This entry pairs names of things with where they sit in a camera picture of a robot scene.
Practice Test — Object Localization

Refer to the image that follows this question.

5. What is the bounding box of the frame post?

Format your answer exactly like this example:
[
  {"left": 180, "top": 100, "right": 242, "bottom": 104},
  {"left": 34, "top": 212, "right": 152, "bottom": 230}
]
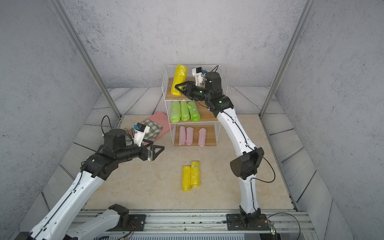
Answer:
[
  {"left": 49, "top": 0, "right": 122, "bottom": 120},
  {"left": 259, "top": 0, "right": 316, "bottom": 119}
]

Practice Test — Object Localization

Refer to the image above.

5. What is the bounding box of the green checkered cloth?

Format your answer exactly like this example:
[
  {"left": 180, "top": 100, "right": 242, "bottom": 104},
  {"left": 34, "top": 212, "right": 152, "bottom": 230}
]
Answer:
[{"left": 142, "top": 120, "right": 163, "bottom": 141}]

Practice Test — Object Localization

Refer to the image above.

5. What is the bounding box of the pink cutting board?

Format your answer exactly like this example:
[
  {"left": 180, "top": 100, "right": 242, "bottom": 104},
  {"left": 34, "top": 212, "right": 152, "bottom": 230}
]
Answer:
[{"left": 146, "top": 112, "right": 174, "bottom": 141}]

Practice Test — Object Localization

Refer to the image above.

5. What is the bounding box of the light green bag roll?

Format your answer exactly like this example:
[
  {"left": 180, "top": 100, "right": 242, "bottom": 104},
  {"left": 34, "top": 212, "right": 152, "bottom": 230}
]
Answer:
[{"left": 170, "top": 101, "right": 181, "bottom": 123}]

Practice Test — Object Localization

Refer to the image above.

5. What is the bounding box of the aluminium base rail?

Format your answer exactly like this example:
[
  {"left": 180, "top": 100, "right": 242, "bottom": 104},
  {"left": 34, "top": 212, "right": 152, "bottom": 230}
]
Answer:
[{"left": 52, "top": 209, "right": 319, "bottom": 240}]

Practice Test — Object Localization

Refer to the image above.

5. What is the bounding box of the yellow bag roll labelled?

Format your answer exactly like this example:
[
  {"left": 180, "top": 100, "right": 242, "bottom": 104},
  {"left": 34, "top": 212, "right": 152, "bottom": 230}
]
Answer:
[{"left": 191, "top": 161, "right": 200, "bottom": 188}]

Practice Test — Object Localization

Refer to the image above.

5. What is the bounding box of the bright green bag roll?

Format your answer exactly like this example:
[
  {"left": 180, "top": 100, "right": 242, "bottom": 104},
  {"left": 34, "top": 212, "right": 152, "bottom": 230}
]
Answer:
[{"left": 188, "top": 101, "right": 201, "bottom": 122}]

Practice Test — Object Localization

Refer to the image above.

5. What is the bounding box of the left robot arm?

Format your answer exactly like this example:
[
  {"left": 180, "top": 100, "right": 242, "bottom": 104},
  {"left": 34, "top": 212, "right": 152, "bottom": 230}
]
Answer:
[{"left": 16, "top": 129, "right": 165, "bottom": 240}]

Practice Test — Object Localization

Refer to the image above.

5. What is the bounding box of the pink bag roll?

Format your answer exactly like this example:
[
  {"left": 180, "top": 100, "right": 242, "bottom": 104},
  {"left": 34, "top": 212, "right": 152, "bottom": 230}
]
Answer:
[
  {"left": 179, "top": 126, "right": 186, "bottom": 146},
  {"left": 186, "top": 127, "right": 194, "bottom": 146},
  {"left": 198, "top": 128, "right": 207, "bottom": 147}
]

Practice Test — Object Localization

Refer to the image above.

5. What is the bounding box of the left frame post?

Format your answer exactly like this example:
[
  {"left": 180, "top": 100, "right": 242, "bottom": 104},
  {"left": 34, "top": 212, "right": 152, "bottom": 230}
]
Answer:
[{"left": 49, "top": 0, "right": 122, "bottom": 120}]

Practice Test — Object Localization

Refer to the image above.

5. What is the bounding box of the white wire wooden shelf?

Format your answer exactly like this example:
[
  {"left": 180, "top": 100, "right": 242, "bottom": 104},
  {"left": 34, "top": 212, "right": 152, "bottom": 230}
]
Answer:
[{"left": 161, "top": 64, "right": 229, "bottom": 148}]

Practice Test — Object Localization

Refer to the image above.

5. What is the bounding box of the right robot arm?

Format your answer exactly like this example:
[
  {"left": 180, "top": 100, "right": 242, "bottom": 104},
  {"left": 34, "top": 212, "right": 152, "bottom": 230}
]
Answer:
[{"left": 175, "top": 72, "right": 269, "bottom": 230}]

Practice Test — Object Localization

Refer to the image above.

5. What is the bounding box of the right frame post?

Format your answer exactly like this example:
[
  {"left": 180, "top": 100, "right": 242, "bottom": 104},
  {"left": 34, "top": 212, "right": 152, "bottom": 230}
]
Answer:
[{"left": 259, "top": 0, "right": 316, "bottom": 119}]

